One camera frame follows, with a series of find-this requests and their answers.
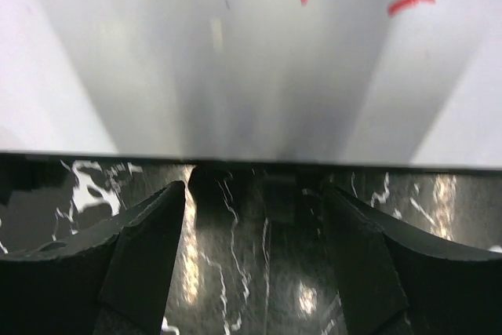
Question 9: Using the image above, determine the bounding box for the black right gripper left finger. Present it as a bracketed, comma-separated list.
[1, 180, 185, 334]

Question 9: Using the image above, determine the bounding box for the white dry-erase board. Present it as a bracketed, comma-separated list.
[1, 0, 501, 169]

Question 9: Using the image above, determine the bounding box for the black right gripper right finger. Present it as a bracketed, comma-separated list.
[323, 184, 501, 334]

